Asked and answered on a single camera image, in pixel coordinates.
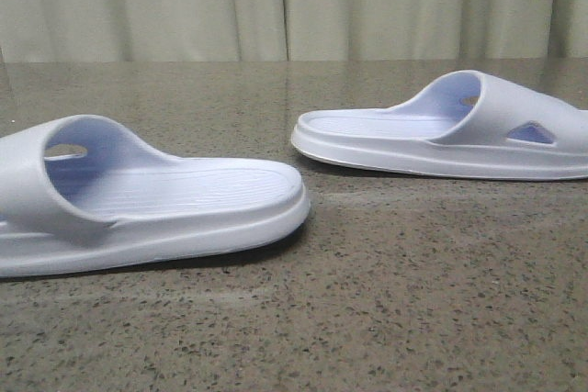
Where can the light blue slipper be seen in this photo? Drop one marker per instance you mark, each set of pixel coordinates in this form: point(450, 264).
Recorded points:
point(84, 193)
point(465, 124)

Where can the beige pleated curtain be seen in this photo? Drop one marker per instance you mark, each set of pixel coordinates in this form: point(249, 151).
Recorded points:
point(295, 30)

